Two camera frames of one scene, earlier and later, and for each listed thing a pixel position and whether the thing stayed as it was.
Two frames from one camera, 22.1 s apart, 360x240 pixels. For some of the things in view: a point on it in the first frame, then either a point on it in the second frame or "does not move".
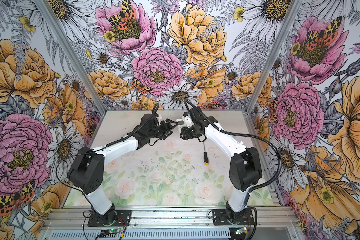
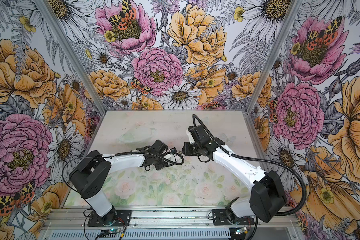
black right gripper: x=186 y=133 -> x=187 y=152
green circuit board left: x=114 y=230 does not move
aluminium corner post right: x=292 y=10 does not move
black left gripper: x=163 y=123 -> x=160 y=166
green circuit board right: x=241 y=230 does not move
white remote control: x=185 y=122 -> x=177 y=159
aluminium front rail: x=76 y=218 does not move
